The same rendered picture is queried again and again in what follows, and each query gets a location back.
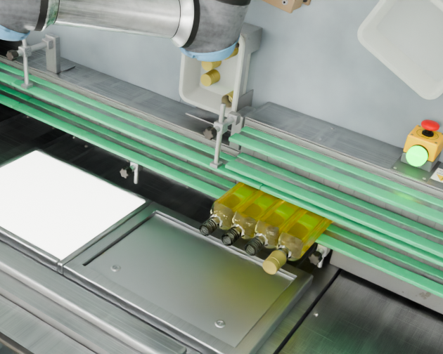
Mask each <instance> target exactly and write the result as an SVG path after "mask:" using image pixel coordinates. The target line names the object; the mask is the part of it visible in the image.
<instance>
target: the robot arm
mask: <svg viewBox="0 0 443 354"><path fill-rule="evenodd" d="M250 1H251V0H0V39H3V40H6V41H19V40H23V39H26V38H27V36H28V35H29V34H30V30H34V31H40V32H42V31H44V30H45V29H46V28H47V27H48V26H49V25H63V26H70V27H81V28H87V29H93V30H105V31H111V32H121V33H128V34H139V35H146V36H152V37H163V38H169V39H170V40H171V42H172V43H173V44H174V45H175V46H176V47H179V49H180V51H181V52H182V53H183V54H184V55H187V56H188V57H190V58H197V60H201V61H206V62H215V61H220V60H224V59H226V58H228V57H229V56H230V55H231V54H232V53H233V51H234V48H235V46H236V44H237V42H238V40H239V38H240V31H241V29H242V26H243V23H244V20H245V16H246V14H247V11H248V8H249V5H250Z"/></svg>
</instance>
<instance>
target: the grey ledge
mask: <svg viewBox="0 0 443 354"><path fill-rule="evenodd" d="M330 264H332V265H335V266H337V267H339V268H342V269H343V270H346V271H347V272H350V273H352V274H354V275H357V276H359V277H361V278H364V279H365V280H368V281H369V282H372V283H374V284H377V285H379V286H381V287H383V288H386V289H388V290H390V291H393V292H394V293H396V294H398V295H401V296H403V297H405V298H408V299H410V300H412V301H415V302H416V303H419V304H421V305H423V306H425V307H427V308H430V309H432V310H434V311H437V312H438V313H441V314H443V298H442V297H439V296H437V295H434V294H432V293H430V292H428V291H426V290H424V289H421V288H419V287H416V286H414V285H412V284H409V283H408V282H405V281H403V280H401V279H398V278H396V277H394V276H391V275H389V274H387V273H384V272H383V271H380V270H378V269H376V268H373V267H371V266H369V265H366V264H365V263H362V262H360V261H357V260H355V259H353V258H350V257H348V256H346V255H344V254H341V253H340V252H337V251H335V250H333V251H332V254H331V258H330Z"/></svg>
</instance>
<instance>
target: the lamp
mask: <svg viewBox="0 0 443 354"><path fill-rule="evenodd" d="M428 157H429V152H428V150H427V149H426V148H425V147H424V146H422V145H413V146H411V147H410V148H409V150H408V152H407V154H406V159H407V161H408V163H409V164H411V165H413V166H421V165H423V164H424V163H425V162H426V161H427V160H428Z"/></svg>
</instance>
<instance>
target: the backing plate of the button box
mask: <svg viewBox="0 0 443 354"><path fill-rule="evenodd" d="M401 157H402V155H401V156H400V157H399V159H398V160H397V161H396V162H395V163H394V164H393V165H392V166H391V168H390V169H391V170H393V171H396V172H399V173H402V174H404V175H407V176H410V177H412V178H415V179H418V180H420V181H423V182H426V183H427V182H428V180H429V179H430V177H431V176H432V175H433V173H434V172H435V170H436V169H437V167H438V166H439V165H440V164H441V162H440V161H437V163H436V165H434V167H433V168H432V170H431V171H430V172H429V171H425V170H422V169H419V168H417V167H414V166H411V165H409V164H406V163H403V162H401V161H400V159H401Z"/></svg>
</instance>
